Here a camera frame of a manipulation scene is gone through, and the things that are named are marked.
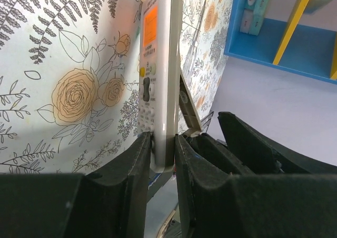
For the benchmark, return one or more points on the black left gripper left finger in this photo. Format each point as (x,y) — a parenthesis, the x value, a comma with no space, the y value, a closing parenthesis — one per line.
(110,202)

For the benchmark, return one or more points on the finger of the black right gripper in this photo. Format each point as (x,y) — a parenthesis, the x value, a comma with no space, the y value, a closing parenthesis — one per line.
(218,155)
(264,155)

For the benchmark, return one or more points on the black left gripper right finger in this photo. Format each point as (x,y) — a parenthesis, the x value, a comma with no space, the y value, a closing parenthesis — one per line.
(215,204)

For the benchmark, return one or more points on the beige battery cover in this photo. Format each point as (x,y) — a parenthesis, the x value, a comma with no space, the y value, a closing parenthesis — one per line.
(189,110)

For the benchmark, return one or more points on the beige remote control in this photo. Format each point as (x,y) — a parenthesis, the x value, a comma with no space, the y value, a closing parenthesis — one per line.
(159,78)

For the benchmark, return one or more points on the blue shelf unit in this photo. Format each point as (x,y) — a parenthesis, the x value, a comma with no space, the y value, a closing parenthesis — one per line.
(309,52)

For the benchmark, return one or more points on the floral patterned table mat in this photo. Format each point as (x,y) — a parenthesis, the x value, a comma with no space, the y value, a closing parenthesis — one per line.
(69,83)

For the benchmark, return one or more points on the pastel tissue packs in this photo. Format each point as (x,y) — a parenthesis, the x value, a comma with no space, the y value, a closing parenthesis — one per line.
(253,16)

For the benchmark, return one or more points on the clear handle screwdriver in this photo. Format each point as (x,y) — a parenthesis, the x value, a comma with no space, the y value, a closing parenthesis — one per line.
(198,26)

